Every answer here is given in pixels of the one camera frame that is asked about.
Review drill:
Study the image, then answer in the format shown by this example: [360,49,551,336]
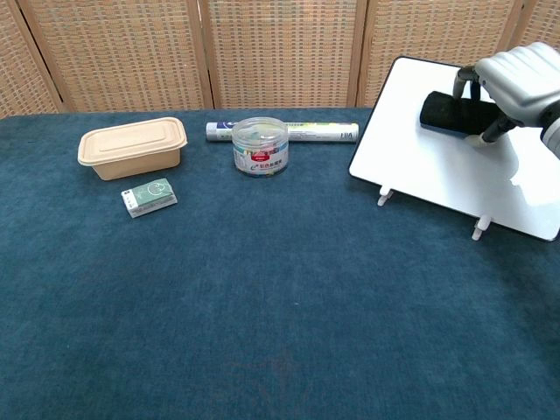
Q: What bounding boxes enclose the white magnetic whiteboard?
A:
[347,56,560,242]

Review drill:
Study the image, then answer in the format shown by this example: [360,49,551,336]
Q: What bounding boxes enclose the blue felt table cloth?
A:
[0,107,560,420]

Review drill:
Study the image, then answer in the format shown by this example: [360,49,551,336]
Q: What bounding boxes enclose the clear plastic round jar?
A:
[231,116,291,177]

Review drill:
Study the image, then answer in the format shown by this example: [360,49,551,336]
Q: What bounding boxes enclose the white cling film roll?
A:
[205,121,361,144]

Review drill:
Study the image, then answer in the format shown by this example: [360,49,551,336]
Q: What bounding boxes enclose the small green white box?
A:
[120,177,179,220]

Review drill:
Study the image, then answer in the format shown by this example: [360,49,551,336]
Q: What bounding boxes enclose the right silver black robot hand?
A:
[451,41,560,148]

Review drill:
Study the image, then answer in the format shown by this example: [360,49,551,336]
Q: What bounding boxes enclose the black whiteboard eraser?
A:
[417,90,505,140]

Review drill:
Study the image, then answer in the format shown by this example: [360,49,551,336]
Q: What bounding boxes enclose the beige lidded lunch box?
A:
[77,116,188,181]

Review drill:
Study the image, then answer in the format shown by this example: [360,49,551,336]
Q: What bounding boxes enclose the woven rattan folding screen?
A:
[0,0,560,119]

